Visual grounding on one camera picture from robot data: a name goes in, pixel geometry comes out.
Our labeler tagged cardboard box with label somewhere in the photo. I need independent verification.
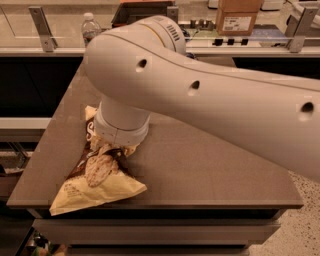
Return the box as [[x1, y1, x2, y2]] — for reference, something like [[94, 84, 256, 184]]
[[216, 0, 262, 36]]

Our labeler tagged dark tray bin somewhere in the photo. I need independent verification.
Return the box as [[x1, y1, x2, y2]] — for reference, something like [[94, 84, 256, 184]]
[[111, 0, 178, 28]]

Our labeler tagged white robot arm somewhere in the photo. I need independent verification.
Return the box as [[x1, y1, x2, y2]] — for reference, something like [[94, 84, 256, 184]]
[[84, 16, 320, 181]]

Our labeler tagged metal railing bracket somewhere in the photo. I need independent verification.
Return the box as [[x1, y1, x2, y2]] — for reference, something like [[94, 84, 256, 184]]
[[29, 6, 58, 52], [285, 7, 318, 53], [167, 6, 179, 22]]

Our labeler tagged clear plastic water bottle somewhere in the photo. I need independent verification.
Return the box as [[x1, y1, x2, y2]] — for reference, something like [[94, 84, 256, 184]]
[[81, 13, 102, 45]]

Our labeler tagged left metal railing bracket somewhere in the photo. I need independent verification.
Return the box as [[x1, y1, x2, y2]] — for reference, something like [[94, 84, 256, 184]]
[[29, 6, 58, 52]]

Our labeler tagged middle metal railing bracket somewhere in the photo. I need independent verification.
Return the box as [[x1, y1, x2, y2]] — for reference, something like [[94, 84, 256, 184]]
[[167, 6, 179, 22]]

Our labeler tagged right metal railing bracket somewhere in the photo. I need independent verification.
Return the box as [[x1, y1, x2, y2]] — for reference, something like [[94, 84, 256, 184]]
[[285, 7, 318, 53]]

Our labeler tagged brown sea salt chip bag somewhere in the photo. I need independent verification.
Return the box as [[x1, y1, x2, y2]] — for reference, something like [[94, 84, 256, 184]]
[[49, 106, 147, 216]]

